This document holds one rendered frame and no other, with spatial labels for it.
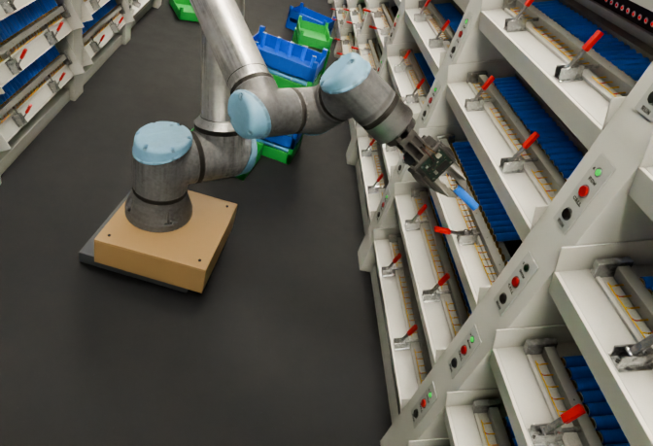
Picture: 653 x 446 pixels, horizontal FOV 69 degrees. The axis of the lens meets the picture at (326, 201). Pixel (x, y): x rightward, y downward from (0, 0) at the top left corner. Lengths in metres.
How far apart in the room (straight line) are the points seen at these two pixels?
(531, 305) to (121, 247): 1.02
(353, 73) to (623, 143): 0.43
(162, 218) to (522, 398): 1.00
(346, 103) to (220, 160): 0.59
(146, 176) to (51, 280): 0.40
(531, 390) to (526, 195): 0.33
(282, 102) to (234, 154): 0.52
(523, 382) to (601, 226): 0.29
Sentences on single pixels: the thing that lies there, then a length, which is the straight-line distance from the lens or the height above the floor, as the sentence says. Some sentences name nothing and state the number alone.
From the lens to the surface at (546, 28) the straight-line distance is 1.15.
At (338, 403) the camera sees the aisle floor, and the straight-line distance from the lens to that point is 1.38.
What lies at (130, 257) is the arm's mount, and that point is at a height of 0.12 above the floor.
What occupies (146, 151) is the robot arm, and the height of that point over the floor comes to 0.40.
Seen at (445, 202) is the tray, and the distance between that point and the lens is 1.20.
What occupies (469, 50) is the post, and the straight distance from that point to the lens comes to 1.34.
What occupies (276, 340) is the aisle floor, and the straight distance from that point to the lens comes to 1.43.
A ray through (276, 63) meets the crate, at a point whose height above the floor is 0.42.
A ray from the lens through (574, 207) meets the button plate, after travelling 0.79.
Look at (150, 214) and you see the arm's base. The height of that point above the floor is 0.21.
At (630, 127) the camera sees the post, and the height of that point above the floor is 0.96.
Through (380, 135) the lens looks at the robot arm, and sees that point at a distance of 0.90.
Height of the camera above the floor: 1.13
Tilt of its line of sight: 35 degrees down
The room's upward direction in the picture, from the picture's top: 20 degrees clockwise
